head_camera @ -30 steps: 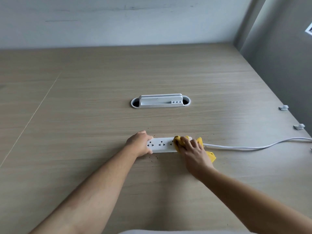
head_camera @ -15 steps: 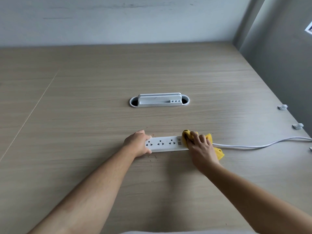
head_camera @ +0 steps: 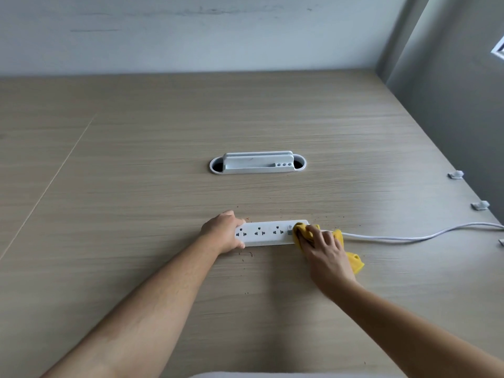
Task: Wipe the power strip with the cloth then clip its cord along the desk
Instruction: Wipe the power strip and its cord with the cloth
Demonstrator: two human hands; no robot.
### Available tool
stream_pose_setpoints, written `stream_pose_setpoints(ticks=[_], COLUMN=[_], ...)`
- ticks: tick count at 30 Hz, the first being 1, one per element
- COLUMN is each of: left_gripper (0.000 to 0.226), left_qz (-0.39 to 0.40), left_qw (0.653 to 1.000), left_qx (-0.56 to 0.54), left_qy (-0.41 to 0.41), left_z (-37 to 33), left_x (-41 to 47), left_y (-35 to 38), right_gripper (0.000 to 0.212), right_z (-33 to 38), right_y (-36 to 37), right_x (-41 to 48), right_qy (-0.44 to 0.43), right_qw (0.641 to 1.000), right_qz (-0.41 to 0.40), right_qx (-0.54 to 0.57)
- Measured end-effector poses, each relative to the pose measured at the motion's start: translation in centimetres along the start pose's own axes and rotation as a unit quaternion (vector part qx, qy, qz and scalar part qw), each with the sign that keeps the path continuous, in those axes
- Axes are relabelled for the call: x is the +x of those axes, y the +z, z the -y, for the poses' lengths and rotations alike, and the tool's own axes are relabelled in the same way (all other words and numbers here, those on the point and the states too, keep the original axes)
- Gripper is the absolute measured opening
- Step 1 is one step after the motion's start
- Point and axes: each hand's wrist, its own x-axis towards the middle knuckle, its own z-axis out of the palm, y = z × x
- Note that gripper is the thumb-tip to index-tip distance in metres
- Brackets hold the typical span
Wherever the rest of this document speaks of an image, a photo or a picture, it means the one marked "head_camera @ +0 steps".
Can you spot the person's left thumb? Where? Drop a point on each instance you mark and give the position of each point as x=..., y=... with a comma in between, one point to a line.
x=236, y=244

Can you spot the white power strip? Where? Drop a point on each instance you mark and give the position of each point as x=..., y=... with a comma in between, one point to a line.
x=267, y=234

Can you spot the person's left hand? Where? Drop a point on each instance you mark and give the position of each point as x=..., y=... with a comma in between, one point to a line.
x=218, y=234

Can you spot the person's right hand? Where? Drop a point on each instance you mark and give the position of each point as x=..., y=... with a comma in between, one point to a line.
x=326, y=263

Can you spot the person's right middle finger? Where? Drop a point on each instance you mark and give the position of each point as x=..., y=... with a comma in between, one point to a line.
x=322, y=240

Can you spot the person's right thumb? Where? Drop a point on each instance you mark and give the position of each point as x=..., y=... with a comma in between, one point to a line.
x=299, y=243

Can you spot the person's right forearm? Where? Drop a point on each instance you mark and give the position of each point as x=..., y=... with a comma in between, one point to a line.
x=401, y=330

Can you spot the yellow cleaning cloth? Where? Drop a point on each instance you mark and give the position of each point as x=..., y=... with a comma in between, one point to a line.
x=354, y=261

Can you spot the person's left forearm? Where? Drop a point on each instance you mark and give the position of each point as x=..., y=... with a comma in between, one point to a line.
x=149, y=303

